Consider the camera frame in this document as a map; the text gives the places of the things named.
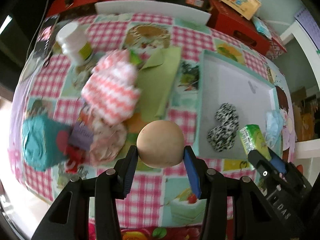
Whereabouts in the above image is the purple baby wipes pack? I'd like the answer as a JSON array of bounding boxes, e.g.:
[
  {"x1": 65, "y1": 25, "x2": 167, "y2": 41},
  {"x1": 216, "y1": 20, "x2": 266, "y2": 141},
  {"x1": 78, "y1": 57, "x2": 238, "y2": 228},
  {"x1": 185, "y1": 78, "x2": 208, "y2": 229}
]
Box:
[{"x1": 68, "y1": 121, "x2": 94, "y2": 152}]

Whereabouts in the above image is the white shelf unit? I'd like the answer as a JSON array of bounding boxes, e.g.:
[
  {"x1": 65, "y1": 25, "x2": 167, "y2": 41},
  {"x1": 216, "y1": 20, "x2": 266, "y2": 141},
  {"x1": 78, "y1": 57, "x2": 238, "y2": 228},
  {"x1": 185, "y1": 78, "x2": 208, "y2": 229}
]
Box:
[{"x1": 280, "y1": 20, "x2": 319, "y2": 159}]

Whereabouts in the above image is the pink fabric scrunchie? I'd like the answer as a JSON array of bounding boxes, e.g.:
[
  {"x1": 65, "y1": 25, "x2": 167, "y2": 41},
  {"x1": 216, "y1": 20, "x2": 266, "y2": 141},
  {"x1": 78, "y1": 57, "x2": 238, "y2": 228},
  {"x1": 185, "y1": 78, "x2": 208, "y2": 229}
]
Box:
[{"x1": 88, "y1": 116, "x2": 127, "y2": 166}]

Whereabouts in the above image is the teal shallow tray box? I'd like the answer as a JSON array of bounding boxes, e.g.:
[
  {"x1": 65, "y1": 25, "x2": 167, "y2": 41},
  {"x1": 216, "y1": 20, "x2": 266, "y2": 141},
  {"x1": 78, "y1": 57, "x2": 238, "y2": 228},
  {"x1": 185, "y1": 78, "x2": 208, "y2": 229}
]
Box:
[{"x1": 193, "y1": 50, "x2": 279, "y2": 159}]

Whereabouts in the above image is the red patterned box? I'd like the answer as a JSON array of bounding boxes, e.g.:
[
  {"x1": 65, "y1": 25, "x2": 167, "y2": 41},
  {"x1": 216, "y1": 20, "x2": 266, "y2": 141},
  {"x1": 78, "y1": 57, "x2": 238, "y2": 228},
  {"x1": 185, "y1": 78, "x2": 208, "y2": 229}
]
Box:
[{"x1": 263, "y1": 20, "x2": 287, "y2": 61}]

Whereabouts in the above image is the black smartphone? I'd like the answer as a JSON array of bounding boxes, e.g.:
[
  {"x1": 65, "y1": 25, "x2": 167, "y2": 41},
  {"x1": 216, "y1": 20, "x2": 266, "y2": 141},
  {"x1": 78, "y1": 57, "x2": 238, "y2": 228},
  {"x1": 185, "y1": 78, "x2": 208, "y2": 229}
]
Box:
[{"x1": 33, "y1": 14, "x2": 60, "y2": 60}]

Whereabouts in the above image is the blue surgical face mask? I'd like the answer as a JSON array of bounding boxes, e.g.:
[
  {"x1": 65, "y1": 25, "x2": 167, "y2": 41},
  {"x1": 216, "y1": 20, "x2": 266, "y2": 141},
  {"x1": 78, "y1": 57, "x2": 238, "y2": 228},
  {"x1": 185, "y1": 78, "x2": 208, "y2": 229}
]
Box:
[{"x1": 265, "y1": 110, "x2": 284, "y2": 148}]

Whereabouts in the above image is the red gift box with handle slot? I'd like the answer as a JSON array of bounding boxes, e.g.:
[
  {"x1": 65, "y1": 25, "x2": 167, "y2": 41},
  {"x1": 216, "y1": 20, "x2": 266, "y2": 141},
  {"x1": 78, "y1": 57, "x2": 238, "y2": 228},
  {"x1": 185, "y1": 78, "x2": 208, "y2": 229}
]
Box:
[{"x1": 207, "y1": 0, "x2": 270, "y2": 56}]

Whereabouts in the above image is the beige round sponge ball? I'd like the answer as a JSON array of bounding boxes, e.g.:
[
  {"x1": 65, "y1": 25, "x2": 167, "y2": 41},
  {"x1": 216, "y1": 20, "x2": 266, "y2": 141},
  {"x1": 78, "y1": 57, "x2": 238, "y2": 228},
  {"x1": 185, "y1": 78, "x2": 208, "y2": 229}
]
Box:
[{"x1": 137, "y1": 120, "x2": 184, "y2": 168}]

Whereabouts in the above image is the teal square toy box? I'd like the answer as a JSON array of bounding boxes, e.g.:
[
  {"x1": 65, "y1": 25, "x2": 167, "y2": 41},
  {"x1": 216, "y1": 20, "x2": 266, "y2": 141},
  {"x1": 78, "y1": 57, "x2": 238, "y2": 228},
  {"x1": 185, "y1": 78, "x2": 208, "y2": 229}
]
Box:
[{"x1": 22, "y1": 115, "x2": 71, "y2": 171}]

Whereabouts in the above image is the pink white zigzag cloth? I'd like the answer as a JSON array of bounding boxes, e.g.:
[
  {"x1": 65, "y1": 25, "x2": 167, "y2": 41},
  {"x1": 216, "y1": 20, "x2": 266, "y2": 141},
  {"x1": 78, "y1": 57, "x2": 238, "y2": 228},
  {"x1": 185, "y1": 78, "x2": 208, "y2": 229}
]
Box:
[{"x1": 81, "y1": 50, "x2": 140, "y2": 125}]

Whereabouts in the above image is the white pill bottle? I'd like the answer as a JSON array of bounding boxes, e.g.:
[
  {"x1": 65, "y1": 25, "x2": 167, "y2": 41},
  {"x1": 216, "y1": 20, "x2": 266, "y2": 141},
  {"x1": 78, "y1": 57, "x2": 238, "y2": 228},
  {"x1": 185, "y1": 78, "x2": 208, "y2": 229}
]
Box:
[{"x1": 55, "y1": 22, "x2": 93, "y2": 66}]

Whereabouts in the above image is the green tissue pack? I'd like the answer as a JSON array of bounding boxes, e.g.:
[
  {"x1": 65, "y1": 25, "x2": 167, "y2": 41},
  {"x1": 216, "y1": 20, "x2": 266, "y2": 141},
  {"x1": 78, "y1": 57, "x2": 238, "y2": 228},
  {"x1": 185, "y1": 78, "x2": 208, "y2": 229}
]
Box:
[
  {"x1": 239, "y1": 124, "x2": 272, "y2": 161},
  {"x1": 130, "y1": 50, "x2": 143, "y2": 68}
]

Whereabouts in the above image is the purple perforated basket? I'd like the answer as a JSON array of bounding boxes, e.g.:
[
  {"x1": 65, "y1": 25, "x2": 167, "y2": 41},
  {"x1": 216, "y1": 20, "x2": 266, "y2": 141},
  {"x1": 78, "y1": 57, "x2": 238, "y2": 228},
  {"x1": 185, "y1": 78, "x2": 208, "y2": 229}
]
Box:
[{"x1": 294, "y1": 7, "x2": 320, "y2": 54}]

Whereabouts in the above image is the leopard print scrunchie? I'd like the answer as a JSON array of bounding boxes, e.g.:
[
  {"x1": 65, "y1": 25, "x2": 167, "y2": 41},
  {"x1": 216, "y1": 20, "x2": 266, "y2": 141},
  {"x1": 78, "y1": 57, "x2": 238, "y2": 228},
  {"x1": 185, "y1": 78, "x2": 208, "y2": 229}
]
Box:
[{"x1": 207, "y1": 103, "x2": 239, "y2": 152}]

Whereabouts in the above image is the patterned tablecloth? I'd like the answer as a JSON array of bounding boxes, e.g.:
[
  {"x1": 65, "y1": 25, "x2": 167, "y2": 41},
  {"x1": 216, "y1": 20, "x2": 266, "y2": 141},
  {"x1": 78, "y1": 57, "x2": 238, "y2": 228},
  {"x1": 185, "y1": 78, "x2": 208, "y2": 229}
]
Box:
[{"x1": 8, "y1": 13, "x2": 295, "y2": 202}]

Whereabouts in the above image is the blue wet wipes pack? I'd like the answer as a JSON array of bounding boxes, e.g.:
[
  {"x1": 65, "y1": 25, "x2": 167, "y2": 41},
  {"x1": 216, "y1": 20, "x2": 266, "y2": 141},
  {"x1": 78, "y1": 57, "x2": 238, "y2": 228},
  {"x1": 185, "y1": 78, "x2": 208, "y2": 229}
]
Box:
[{"x1": 252, "y1": 16, "x2": 272, "y2": 40}]

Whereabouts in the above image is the light green microfiber cloth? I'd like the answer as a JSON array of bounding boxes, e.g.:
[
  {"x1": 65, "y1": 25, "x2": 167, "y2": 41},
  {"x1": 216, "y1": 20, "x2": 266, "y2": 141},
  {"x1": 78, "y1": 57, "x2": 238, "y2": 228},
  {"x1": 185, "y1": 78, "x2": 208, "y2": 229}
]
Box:
[{"x1": 137, "y1": 47, "x2": 181, "y2": 122}]

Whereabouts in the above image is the red yarn bow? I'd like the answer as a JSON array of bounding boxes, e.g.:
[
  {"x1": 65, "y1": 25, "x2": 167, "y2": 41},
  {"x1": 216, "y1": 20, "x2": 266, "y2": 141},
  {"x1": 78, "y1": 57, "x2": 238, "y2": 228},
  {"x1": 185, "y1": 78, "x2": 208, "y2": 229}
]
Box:
[{"x1": 56, "y1": 131, "x2": 86, "y2": 174}]

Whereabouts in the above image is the white board strip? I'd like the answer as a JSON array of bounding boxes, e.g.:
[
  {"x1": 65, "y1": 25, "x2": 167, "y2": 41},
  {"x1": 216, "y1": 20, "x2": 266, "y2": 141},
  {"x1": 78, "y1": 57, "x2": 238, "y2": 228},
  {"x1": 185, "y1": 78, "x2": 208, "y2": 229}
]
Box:
[{"x1": 94, "y1": 0, "x2": 211, "y2": 25}]

